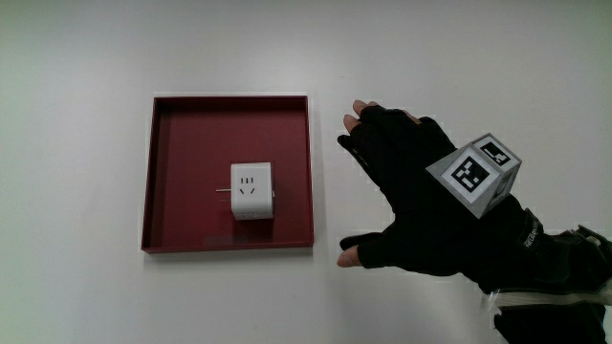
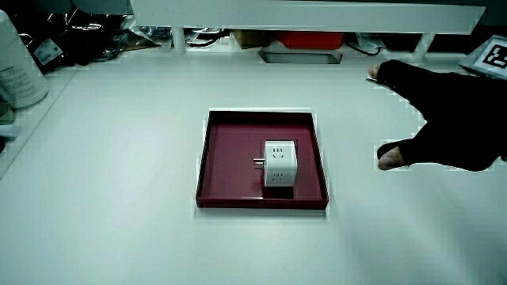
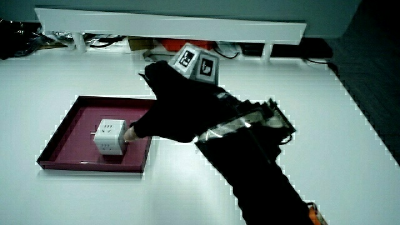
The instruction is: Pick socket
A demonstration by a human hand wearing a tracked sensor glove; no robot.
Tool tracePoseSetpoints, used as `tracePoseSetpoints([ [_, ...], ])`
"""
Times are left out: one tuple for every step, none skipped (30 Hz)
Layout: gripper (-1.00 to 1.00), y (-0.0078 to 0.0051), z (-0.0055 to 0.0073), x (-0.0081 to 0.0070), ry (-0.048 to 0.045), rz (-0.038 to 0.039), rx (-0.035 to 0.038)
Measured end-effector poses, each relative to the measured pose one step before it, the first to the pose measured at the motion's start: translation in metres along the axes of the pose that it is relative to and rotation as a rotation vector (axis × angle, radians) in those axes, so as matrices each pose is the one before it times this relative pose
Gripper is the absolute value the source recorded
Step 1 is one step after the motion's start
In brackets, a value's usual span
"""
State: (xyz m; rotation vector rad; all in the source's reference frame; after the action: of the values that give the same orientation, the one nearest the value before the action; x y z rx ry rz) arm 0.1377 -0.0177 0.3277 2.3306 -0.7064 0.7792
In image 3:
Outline white shelf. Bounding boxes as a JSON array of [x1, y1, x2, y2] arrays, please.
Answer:
[[34, 7, 308, 62]]

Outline orange box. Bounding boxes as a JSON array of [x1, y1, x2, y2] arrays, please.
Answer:
[[161, 39, 215, 53]]

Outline black cable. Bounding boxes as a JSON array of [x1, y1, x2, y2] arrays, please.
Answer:
[[302, 57, 339, 75], [213, 46, 240, 60], [89, 35, 126, 49]]

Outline person's right hand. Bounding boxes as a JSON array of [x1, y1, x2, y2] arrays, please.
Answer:
[[124, 42, 242, 144]]

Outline black box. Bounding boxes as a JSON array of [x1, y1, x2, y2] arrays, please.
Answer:
[[240, 37, 334, 59]]

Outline brown cardboard box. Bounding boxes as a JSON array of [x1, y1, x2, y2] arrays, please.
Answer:
[[127, 36, 162, 51]]

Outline white cube socket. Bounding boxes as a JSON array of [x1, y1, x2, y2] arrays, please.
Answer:
[[91, 119, 128, 156]]

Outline maroon tray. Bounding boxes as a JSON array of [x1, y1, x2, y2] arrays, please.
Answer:
[[36, 95, 157, 174]]

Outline black plastic bag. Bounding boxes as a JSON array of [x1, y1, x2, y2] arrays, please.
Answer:
[[0, 19, 68, 61]]

